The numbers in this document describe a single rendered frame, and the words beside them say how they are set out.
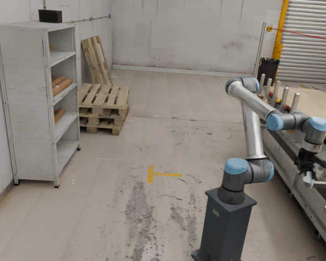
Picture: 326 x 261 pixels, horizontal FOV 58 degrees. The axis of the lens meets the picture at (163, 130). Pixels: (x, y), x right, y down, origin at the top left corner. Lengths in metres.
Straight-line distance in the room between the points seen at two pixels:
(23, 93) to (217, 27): 6.97
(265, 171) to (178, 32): 7.24
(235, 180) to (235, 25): 7.49
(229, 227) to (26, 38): 2.18
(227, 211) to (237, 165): 0.30
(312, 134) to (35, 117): 2.30
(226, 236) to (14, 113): 2.13
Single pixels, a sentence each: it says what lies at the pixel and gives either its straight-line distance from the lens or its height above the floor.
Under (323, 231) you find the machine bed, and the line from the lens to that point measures 2.93.
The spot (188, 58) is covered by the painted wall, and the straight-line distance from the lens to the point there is 9.08.
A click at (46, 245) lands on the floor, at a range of 2.64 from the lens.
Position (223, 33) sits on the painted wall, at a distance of 9.14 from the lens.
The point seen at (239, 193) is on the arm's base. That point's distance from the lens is 2.07.
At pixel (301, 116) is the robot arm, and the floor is 1.29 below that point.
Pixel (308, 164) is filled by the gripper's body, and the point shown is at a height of 1.07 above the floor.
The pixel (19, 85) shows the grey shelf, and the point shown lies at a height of 1.05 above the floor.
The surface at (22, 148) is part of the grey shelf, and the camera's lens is 3.17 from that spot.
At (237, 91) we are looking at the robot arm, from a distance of 1.98.
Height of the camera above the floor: 1.77
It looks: 22 degrees down
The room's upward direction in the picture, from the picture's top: 4 degrees clockwise
